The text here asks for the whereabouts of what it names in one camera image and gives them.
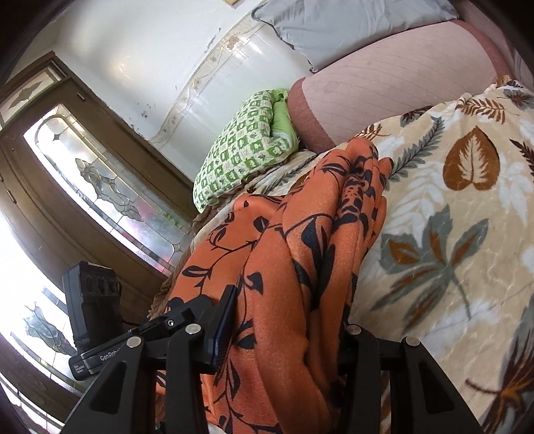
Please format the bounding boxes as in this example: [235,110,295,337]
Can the pink bolster cushion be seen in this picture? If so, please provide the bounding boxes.
[288,20,511,153]

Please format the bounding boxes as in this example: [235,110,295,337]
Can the orange floral garment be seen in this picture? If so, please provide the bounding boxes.
[169,138,393,433]

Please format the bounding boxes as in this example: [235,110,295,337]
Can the leaf pattern fleece blanket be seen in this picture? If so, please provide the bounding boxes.
[148,74,534,434]

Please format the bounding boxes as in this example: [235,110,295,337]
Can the green checkered folded quilt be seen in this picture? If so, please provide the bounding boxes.
[193,88,299,212]

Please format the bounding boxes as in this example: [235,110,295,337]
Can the grey pillow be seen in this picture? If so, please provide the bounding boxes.
[251,0,458,72]

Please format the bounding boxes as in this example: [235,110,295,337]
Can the wooden stained glass door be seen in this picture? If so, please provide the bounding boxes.
[1,53,196,433]

